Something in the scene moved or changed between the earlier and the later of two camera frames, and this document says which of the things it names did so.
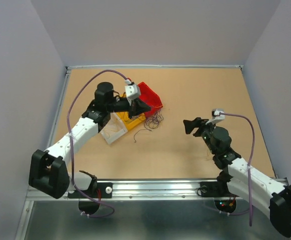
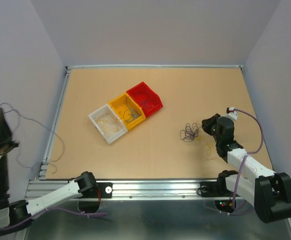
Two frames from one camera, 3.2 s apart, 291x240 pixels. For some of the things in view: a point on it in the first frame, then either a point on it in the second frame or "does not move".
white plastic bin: [115, 128] does not move
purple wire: [134, 136] -> [18, 146]
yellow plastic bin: [128, 122] does not move
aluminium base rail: [145, 189] does not move
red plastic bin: [149, 97] does not move
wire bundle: [153, 121] -> [188, 135]
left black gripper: [136, 107] -> [0, 135]
